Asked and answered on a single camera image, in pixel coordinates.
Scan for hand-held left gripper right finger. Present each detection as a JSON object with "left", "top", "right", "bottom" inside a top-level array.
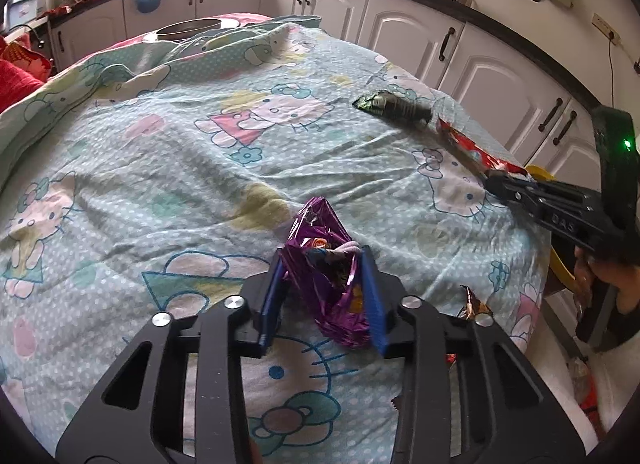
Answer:
[{"left": 361, "top": 245, "right": 587, "bottom": 464}]

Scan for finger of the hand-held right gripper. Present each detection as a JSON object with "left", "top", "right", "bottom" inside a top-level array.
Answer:
[
  {"left": 481, "top": 169, "right": 540, "bottom": 195},
  {"left": 492, "top": 185, "right": 547, "bottom": 218}
]

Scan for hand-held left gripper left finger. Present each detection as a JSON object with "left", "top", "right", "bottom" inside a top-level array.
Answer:
[{"left": 55, "top": 250, "right": 287, "bottom": 464}]

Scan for purple foil snack wrapper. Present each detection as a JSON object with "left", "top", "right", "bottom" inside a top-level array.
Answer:
[{"left": 278, "top": 196, "right": 374, "bottom": 351}]

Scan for red foil snack wrapper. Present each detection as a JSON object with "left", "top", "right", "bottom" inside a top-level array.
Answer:
[{"left": 435, "top": 114, "right": 531, "bottom": 183}]

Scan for person's right hand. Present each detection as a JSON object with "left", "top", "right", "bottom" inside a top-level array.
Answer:
[{"left": 573, "top": 248, "right": 598, "bottom": 317}]

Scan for brown foil wrapper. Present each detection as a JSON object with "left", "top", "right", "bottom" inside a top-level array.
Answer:
[{"left": 458, "top": 285, "right": 495, "bottom": 321}]

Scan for dark green foil wrapper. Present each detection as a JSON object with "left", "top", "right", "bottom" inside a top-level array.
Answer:
[{"left": 352, "top": 89, "right": 434, "bottom": 128}]

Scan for printed cartoon blanket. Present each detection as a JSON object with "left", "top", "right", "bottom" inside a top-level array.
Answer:
[{"left": 0, "top": 14, "right": 553, "bottom": 464}]

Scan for white kitchen cabinets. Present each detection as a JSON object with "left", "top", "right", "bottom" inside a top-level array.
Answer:
[{"left": 47, "top": 0, "right": 617, "bottom": 175}]

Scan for round metal basin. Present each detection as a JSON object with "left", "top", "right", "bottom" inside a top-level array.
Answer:
[{"left": 155, "top": 18, "right": 224, "bottom": 43}]

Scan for red floral cushion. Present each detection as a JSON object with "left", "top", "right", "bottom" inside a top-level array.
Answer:
[{"left": 0, "top": 36, "right": 54, "bottom": 115}]

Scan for clear plastic storage box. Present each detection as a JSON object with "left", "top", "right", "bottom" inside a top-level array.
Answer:
[{"left": 8, "top": 0, "right": 44, "bottom": 20}]

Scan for black power cable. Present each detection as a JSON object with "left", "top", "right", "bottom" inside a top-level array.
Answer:
[{"left": 607, "top": 38, "right": 618, "bottom": 110}]

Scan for wall power socket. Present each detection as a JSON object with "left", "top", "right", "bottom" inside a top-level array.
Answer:
[{"left": 592, "top": 13, "right": 624, "bottom": 47}]

